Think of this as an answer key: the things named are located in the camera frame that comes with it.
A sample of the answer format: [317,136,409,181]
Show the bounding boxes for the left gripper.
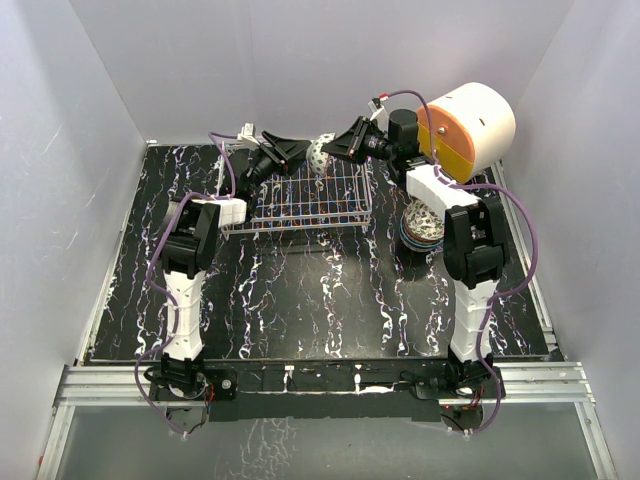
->
[246,133,311,194]

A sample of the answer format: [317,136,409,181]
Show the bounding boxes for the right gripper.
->
[322,117,397,166]

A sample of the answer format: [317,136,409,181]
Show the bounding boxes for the white diamond pattern bowl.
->
[306,133,335,176]

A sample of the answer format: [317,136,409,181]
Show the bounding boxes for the white wire dish rack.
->
[221,159,373,237]

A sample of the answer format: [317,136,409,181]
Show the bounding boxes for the pink floral bowl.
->
[402,200,444,240]

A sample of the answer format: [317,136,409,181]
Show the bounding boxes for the beige patterned bowl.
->
[400,225,443,251]

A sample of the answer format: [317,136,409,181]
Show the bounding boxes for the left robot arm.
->
[154,132,311,399]

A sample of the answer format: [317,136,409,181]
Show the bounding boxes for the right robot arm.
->
[321,109,509,398]

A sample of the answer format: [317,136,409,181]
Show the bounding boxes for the round drawer cabinet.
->
[416,82,516,184]

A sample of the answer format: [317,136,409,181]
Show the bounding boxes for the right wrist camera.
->
[368,93,389,127]

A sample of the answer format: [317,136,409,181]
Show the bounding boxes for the black base frame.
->
[144,358,499,422]

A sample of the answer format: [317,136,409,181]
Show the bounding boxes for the aluminium rail frame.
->
[38,148,616,479]

